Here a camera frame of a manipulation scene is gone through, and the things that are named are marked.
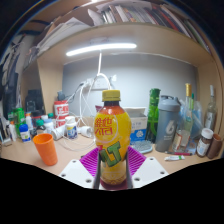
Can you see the clear bottle with gold cap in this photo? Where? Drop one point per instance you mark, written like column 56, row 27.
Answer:
column 183, row 133

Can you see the white power adapter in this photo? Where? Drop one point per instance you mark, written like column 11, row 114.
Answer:
column 86, row 131

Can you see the orange plastic cup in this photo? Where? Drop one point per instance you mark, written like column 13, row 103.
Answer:
column 46, row 150

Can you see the red pen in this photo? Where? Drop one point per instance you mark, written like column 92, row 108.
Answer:
column 180, row 153

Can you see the white wall power strip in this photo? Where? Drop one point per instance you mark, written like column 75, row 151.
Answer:
column 100, row 83

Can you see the white bottle with blue label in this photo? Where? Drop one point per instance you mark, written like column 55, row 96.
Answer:
column 71, row 130

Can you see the yellow drink bottle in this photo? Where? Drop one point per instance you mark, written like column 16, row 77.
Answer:
column 111, row 130

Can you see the blue and white tissue box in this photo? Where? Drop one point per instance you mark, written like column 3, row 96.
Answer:
column 138, row 125

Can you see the white bottle with blue cap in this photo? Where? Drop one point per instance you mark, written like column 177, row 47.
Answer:
column 25, row 135

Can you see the green glass bottle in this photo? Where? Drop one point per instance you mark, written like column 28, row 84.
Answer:
column 152, row 113

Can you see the red and white can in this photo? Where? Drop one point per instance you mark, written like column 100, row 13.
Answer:
column 61, row 110

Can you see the white tube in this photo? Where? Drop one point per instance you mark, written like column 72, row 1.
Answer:
column 173, row 158

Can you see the grey shaker bottle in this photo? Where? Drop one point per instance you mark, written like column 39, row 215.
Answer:
column 166, row 126

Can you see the flat round red coaster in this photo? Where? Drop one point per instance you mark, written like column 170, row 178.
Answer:
column 115, row 187

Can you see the black boxy device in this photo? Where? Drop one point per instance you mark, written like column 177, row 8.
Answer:
column 33, row 100

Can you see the dark hanging clothes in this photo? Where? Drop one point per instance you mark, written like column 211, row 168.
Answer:
column 8, row 86

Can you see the tall clear glass bottle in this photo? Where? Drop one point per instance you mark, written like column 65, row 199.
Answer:
column 210, row 113

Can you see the brown jar with white lid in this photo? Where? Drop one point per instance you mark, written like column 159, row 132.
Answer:
column 204, row 145

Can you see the pale blue hairbrush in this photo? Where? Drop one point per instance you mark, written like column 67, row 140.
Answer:
column 142, row 146

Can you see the clear bottle with green cap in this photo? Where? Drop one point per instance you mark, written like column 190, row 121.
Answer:
column 192, row 100

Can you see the brown mug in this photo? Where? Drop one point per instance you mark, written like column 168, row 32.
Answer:
column 216, row 146

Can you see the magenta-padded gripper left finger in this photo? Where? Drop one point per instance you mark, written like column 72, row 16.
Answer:
column 88, row 163

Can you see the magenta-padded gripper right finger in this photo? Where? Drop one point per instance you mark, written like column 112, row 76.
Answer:
column 136, row 161

